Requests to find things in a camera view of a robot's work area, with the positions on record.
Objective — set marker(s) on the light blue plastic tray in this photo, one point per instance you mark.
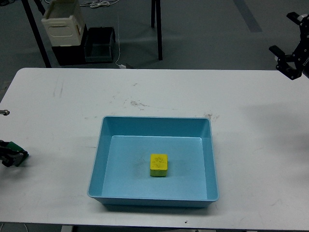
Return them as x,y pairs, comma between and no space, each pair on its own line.
121,171

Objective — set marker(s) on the black table leg left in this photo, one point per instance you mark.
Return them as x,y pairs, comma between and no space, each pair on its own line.
36,33

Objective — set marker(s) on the green wooden block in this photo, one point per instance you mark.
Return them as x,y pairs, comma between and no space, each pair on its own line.
14,154

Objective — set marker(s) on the black crate under cream crate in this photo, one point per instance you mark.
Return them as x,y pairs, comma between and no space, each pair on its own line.
71,55

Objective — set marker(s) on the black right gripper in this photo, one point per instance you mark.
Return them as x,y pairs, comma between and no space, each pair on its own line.
296,64

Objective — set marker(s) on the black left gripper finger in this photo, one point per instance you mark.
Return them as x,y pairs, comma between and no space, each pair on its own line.
2,150

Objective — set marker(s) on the dark grey open bin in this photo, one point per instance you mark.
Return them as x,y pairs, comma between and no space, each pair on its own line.
99,45

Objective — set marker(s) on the cream plastic crate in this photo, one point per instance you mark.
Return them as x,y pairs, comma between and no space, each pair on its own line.
64,23

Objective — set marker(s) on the black table legs centre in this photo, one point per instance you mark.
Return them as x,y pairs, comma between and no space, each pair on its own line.
157,23

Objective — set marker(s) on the yellow wooden block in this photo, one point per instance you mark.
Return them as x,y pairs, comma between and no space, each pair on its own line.
158,165

